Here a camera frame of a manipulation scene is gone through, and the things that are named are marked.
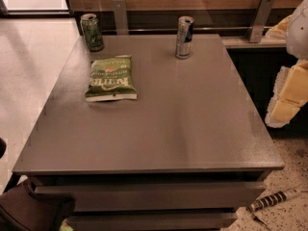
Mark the black white striped tool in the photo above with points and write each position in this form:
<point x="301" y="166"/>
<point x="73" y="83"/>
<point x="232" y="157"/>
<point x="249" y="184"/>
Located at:
<point x="273" y="199"/>

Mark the horizontal metal rail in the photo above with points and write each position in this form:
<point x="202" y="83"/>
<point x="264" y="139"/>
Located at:
<point x="196" y="30"/>

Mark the grey drawer cabinet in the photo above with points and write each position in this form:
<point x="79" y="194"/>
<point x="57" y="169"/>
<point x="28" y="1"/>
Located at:
<point x="186" y="154"/>

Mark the silver blue redbull can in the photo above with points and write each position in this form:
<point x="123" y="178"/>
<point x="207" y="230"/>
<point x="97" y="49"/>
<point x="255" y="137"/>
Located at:
<point x="184" y="37"/>

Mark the green soda can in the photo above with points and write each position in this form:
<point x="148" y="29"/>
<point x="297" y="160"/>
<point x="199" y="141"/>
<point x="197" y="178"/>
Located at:
<point x="92" y="35"/>

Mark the left metal wall bracket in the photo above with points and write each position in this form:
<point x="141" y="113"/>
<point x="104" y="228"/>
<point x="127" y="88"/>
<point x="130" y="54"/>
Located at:
<point x="120" y="15"/>

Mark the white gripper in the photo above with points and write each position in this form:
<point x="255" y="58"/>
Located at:
<point x="298" y="33"/>

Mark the metal wall bracket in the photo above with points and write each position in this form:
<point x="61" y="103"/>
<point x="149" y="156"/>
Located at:
<point x="120" y="15"/>
<point x="255" y="32"/>

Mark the right metal wall bracket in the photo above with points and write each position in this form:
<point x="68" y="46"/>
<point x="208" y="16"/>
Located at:
<point x="255" y="32"/>

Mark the green kettle chips bag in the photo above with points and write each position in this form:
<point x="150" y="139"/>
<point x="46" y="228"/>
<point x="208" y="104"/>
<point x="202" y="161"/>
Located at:
<point x="111" y="80"/>

